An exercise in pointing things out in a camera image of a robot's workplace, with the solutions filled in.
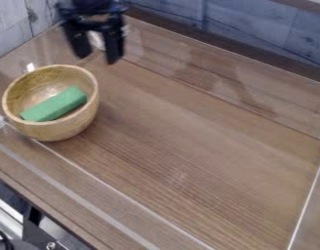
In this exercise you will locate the wooden bowl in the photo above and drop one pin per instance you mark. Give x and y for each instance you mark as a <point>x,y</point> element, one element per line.
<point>37,86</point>

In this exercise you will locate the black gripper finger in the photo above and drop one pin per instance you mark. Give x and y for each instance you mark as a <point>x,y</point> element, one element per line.
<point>78,39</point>
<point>115,44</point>

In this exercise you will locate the black metal table frame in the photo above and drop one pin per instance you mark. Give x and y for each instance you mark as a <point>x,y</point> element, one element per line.
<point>35,235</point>

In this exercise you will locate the clear acrylic corner bracket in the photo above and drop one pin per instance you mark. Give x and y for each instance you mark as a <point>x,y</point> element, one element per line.
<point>96,40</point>

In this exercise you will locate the green rectangular block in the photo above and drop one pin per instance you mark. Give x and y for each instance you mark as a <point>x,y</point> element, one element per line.
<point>56,106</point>

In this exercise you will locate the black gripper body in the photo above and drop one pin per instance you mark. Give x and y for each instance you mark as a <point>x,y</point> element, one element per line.
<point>84,15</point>

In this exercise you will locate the clear acrylic front wall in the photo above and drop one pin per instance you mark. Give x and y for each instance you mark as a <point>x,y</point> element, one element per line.
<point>107,219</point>

